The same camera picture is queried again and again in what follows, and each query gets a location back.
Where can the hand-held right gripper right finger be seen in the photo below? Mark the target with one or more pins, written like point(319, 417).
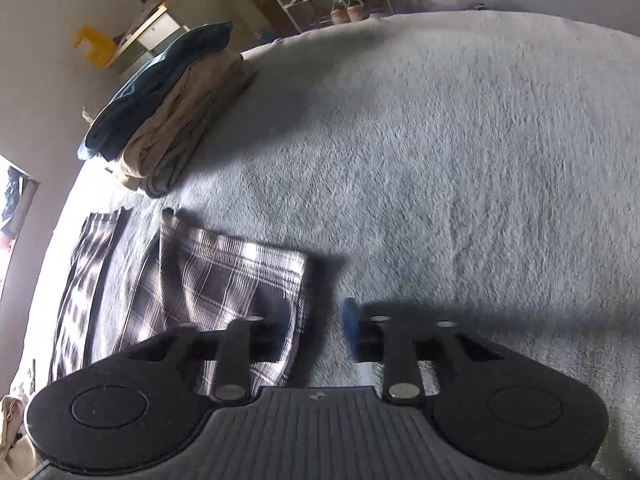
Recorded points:
point(351, 327)

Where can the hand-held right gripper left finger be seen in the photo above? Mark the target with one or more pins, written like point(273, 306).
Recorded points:
point(235, 355)

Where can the black white plaid garment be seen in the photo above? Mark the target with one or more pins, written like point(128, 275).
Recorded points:
point(85, 280)
point(215, 270)

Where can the grey fleece blanket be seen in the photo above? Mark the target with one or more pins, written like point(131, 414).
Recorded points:
point(450, 185)

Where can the beige folded garment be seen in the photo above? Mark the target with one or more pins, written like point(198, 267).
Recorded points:
point(185, 125)

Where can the beige bag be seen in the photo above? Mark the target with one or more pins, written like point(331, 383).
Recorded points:
point(12, 435)

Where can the dark teal folded garment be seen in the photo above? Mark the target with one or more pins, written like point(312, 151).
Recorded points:
point(150, 85)

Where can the white orange sneaker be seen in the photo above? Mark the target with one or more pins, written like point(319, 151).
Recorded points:
point(356, 7)
point(340, 10)

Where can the yellow plastic holder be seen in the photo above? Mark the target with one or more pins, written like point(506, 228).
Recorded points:
point(92, 45)

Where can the wall poster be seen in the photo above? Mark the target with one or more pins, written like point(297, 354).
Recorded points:
point(15, 210)

